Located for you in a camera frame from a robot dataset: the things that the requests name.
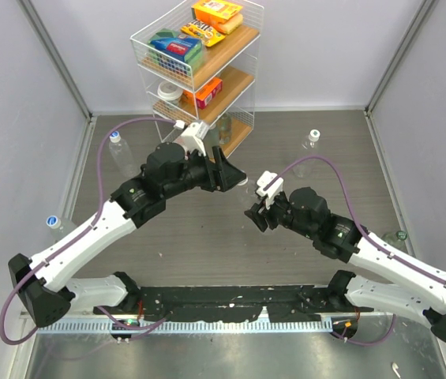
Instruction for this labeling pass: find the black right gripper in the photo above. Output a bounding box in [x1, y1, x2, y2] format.
[245, 189, 317, 240]

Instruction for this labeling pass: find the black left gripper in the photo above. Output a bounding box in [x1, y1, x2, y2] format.
[163, 144, 245, 199]

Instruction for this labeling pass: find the clear plastic bottle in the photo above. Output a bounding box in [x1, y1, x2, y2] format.
[234, 178, 257, 209]
[293, 131, 320, 178]
[109, 136, 139, 178]

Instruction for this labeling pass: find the blue and white bottle cap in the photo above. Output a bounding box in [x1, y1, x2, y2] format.
[109, 131, 122, 143]

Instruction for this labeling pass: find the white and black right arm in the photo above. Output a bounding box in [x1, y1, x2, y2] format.
[244, 187, 446, 343]

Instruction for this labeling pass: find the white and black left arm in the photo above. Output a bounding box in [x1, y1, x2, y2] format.
[9, 143, 246, 328]

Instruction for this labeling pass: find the green glass bottle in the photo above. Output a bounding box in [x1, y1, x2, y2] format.
[381, 230, 408, 251]

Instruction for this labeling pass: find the clear bottle with blue cap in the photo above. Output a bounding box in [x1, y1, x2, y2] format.
[46, 215, 77, 242]

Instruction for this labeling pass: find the glass jar, bottom shelf front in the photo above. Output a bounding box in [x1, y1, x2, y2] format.
[204, 126, 219, 150]

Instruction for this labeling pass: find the glass jar, shelf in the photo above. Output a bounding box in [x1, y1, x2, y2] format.
[204, 126, 219, 150]
[216, 114, 232, 144]

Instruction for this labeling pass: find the glass jar, bottom shelf back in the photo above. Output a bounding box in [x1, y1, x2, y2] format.
[216, 114, 232, 144]

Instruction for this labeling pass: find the orange box, middle shelf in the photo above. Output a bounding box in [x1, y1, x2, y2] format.
[182, 77, 223, 109]

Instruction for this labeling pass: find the white lidded paper cup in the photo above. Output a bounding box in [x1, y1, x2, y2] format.
[157, 81, 183, 108]

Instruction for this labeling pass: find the green and blue box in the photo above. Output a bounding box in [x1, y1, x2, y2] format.
[148, 28, 204, 76]

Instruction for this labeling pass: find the yellow sponge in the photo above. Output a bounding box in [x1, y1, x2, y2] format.
[216, 13, 244, 35]

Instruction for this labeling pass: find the yellow candy bag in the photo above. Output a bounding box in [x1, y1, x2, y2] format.
[181, 20, 226, 47]

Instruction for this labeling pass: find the orange snack box, top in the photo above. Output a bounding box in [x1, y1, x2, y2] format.
[192, 1, 243, 24]

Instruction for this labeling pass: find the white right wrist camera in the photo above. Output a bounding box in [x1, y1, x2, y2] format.
[256, 171, 284, 209]

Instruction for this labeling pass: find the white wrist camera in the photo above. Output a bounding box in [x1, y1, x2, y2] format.
[174, 120, 209, 156]
[256, 171, 284, 209]

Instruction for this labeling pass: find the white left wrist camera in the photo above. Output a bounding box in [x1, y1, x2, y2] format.
[174, 120, 209, 156]

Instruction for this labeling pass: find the white wire shelf rack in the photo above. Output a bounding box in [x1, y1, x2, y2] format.
[130, 1, 264, 156]

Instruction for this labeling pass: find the white slotted cable duct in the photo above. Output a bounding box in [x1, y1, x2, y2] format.
[38, 317, 333, 336]

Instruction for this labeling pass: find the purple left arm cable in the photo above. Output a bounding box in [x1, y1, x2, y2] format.
[0, 117, 180, 346]

